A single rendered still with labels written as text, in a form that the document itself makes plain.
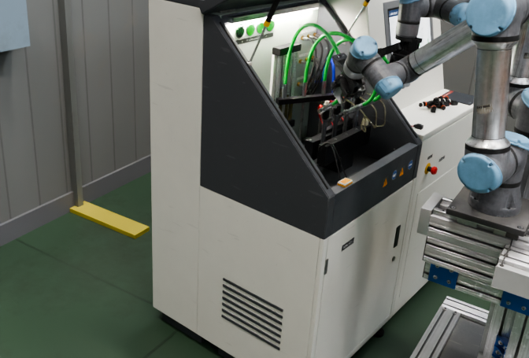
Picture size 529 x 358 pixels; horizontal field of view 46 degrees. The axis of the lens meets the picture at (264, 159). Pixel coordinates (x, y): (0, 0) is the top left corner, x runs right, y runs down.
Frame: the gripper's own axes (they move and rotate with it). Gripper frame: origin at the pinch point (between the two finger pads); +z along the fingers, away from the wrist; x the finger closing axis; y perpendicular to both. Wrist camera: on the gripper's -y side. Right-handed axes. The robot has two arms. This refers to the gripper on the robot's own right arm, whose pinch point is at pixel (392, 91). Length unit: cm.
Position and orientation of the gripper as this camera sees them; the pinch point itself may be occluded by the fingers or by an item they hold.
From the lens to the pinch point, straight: 223.7
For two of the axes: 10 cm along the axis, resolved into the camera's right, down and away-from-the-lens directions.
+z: -0.6, 9.1, 4.0
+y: 7.8, 3.0, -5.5
